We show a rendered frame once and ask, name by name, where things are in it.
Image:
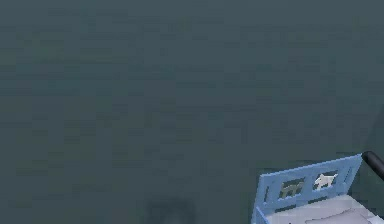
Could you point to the blue child bed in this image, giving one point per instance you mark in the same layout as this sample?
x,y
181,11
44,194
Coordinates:
x,y
310,173

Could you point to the white pillow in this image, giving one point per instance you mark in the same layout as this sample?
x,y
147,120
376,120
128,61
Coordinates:
x,y
343,216

